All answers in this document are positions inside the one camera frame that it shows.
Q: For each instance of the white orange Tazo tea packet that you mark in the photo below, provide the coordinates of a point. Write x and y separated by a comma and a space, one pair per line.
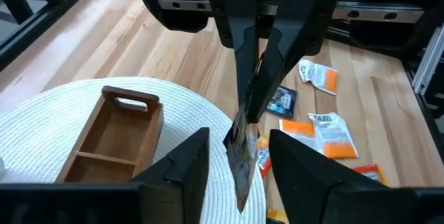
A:
296, 128
333, 137
319, 76

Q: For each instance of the dark blackcurrant tea packet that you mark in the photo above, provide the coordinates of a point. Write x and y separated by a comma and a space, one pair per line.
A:
243, 158
282, 102

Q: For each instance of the wooden three-compartment tea box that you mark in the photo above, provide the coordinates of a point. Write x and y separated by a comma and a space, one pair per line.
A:
104, 140

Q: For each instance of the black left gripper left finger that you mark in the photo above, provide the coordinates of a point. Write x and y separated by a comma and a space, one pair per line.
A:
184, 182

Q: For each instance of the white round woven placemat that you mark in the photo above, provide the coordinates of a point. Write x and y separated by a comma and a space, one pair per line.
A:
41, 123

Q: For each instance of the yellow mango tea packet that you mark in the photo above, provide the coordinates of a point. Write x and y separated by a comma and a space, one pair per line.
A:
373, 172
277, 216

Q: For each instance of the silver aluminium extrusion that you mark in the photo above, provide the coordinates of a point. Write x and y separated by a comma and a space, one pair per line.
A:
430, 61

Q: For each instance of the red orange packet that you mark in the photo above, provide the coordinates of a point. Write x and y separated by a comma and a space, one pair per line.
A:
263, 156

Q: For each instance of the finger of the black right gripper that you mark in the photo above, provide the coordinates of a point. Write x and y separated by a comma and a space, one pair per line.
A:
301, 16
239, 26

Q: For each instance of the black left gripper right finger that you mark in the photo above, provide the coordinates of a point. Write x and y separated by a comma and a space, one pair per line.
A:
312, 189

